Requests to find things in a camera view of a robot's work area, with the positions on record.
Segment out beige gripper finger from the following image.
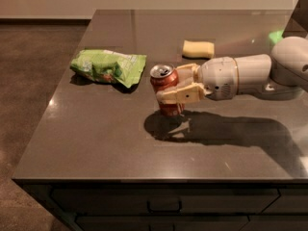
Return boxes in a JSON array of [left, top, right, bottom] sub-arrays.
[[156, 83, 204, 105], [175, 64, 199, 88]]

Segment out red coke can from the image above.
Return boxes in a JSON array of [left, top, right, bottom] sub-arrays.
[[150, 64, 184, 116]]

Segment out yellow sponge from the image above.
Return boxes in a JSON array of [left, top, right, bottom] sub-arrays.
[[182, 40, 215, 59]]

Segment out black drawer handle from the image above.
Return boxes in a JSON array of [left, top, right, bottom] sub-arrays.
[[147, 197, 182, 213]]

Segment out green chip bag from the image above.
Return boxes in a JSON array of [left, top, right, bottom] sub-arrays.
[[70, 49, 146, 89]]

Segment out dark box at right edge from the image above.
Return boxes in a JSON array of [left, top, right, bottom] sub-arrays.
[[282, 0, 308, 39]]

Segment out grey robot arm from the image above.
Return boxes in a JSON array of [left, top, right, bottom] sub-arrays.
[[156, 37, 308, 104]]

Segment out dark cabinet with drawers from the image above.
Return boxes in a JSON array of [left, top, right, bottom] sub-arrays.
[[14, 179, 308, 231]]

